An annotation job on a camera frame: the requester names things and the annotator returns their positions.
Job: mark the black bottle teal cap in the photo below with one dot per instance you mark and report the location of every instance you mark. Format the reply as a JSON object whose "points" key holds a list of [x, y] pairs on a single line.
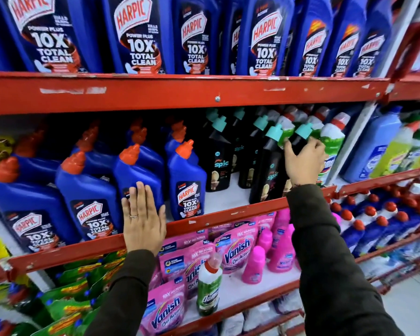
{"points": [[303, 131]]}

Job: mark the person's left middle finger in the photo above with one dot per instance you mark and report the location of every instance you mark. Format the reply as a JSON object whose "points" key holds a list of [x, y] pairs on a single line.
{"points": [[141, 197]]}

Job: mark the pink bottle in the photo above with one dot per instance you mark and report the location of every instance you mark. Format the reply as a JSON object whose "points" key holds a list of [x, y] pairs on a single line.
{"points": [[253, 265], [280, 220], [281, 253], [265, 239]]}

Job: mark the group of red-capped blue bottles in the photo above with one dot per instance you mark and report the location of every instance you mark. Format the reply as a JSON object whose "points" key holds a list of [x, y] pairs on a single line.
{"points": [[371, 230]]}

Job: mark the person's right hand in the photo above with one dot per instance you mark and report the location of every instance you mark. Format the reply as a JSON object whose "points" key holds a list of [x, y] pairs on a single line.
{"points": [[302, 169]]}

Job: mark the light blue bottle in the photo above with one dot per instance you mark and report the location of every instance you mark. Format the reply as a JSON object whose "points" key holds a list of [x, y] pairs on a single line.
{"points": [[374, 146]]}

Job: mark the pile of pink pouches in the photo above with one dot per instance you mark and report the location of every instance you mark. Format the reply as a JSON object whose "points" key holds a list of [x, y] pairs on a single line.
{"points": [[236, 248]]}

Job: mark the person's left forearm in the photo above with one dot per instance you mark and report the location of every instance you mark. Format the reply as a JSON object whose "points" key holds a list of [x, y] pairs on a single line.
{"points": [[126, 293]]}

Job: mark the red jug bottle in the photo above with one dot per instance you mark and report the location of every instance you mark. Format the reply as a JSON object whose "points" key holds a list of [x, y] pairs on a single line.
{"points": [[416, 41]]}

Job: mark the person's left little finger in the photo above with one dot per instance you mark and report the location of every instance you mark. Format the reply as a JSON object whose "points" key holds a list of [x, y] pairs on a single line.
{"points": [[125, 211]]}

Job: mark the yellow-green bottle orange cap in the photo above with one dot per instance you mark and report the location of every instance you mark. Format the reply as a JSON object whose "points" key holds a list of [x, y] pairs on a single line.
{"points": [[393, 153]]}

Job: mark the person's left hand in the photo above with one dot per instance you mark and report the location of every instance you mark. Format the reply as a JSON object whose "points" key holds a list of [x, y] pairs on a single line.
{"points": [[143, 230]]}

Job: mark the person's left thumb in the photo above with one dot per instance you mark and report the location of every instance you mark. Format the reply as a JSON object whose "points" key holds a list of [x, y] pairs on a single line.
{"points": [[162, 218]]}

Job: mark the pile of white packets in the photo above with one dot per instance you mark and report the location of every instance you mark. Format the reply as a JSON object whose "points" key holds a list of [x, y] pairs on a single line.
{"points": [[259, 316]]}

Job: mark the pile of green pouches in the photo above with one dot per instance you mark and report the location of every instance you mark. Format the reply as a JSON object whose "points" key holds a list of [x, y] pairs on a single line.
{"points": [[70, 290]]}

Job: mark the person's right forearm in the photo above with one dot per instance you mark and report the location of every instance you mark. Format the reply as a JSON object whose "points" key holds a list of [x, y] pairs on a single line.
{"points": [[329, 262]]}

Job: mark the group of orange-capped blue bottles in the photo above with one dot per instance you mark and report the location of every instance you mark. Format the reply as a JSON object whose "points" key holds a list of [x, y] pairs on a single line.
{"points": [[91, 185]]}

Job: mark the white shelf upright post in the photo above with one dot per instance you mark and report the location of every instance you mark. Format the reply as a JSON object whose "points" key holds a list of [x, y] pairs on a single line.
{"points": [[357, 136]]}

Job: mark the row of black cleaner bottles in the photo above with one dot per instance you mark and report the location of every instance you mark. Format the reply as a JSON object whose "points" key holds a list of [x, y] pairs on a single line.
{"points": [[217, 160]]}

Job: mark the row of large blue bottles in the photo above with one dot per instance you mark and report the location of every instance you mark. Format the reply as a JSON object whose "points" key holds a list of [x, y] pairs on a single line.
{"points": [[140, 34]]}

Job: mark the white green bottle red cap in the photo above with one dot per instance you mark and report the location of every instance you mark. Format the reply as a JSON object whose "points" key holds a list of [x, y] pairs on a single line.
{"points": [[209, 286], [332, 143], [286, 127], [317, 122]]}

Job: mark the person's right thumb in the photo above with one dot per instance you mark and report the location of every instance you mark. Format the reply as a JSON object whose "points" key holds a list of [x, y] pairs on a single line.
{"points": [[288, 155]]}

